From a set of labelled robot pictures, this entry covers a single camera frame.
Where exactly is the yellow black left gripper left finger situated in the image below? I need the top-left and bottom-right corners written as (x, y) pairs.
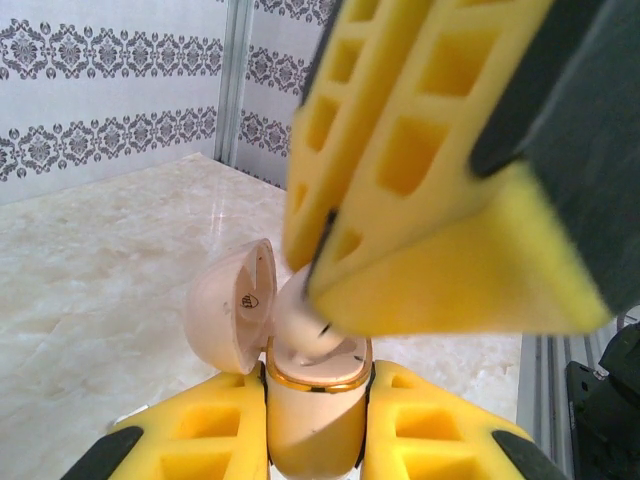
top-left (62, 360), bottom-right (270, 480)

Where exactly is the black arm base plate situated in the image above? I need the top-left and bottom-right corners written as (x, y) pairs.
top-left (564, 359), bottom-right (609, 480)

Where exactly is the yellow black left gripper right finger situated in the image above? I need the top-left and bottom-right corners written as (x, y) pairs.
top-left (359, 359), bottom-right (571, 480)

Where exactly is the white earbud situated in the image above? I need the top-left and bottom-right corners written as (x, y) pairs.
top-left (274, 264), bottom-right (354, 366)

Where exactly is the aluminium rail beam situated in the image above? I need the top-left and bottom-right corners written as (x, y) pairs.
top-left (517, 333), bottom-right (569, 480)

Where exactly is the aluminium frame post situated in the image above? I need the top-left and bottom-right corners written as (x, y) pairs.
top-left (213, 0), bottom-right (257, 169)

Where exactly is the pink gold-rimmed earbud charging case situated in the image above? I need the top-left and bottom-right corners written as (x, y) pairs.
top-left (185, 238), bottom-right (376, 480)

